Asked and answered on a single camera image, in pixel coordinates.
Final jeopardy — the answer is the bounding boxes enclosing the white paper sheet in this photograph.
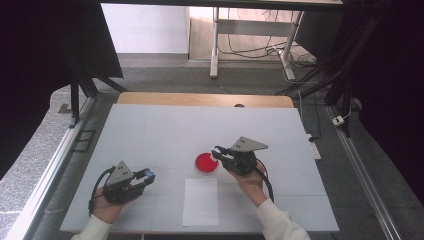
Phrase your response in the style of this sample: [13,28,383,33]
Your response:
[182,177,220,227]

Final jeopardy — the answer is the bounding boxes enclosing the white table cover board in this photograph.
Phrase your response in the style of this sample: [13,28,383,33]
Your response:
[59,103,340,234]

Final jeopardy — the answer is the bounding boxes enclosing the left hand-held gripper black cable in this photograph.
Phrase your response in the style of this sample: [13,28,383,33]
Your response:
[87,165,116,217]

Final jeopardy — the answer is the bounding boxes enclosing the aluminium floor rail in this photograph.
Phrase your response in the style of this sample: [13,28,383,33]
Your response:
[324,105,403,240]
[4,96,96,240]

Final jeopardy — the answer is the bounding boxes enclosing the round red ink pad dish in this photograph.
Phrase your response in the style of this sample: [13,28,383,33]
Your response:
[194,152,220,175]

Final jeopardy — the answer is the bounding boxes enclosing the black floor cables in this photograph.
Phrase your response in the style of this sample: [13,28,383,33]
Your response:
[218,8,318,66]

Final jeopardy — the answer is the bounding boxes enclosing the black curtain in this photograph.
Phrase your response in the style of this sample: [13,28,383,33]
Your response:
[294,0,424,208]
[0,0,124,178]

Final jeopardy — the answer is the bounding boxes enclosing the hand-held gripper black cable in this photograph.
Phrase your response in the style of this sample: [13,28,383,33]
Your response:
[87,165,116,217]
[254,158,276,204]

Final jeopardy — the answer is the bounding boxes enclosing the wooden table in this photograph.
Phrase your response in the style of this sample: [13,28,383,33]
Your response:
[116,91,295,109]

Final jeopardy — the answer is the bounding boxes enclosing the white desk frame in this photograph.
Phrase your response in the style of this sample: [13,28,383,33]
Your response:
[209,6,304,82]

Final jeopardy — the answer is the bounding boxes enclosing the person's right hand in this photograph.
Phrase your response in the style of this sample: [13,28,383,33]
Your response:
[224,159,268,208]

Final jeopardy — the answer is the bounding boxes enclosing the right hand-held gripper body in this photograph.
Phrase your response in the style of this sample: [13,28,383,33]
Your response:
[221,136,269,177]

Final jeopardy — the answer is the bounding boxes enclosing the person's left hand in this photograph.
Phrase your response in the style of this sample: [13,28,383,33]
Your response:
[91,186,141,224]

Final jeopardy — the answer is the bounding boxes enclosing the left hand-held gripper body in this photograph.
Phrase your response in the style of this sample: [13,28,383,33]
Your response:
[102,161,143,205]

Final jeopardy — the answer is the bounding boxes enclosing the right hand-held gripper black cable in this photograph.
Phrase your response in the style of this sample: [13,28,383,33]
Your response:
[254,158,276,204]

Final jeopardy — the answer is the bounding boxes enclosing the black metal stand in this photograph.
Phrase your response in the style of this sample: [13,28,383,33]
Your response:
[276,63,354,138]
[58,33,128,129]

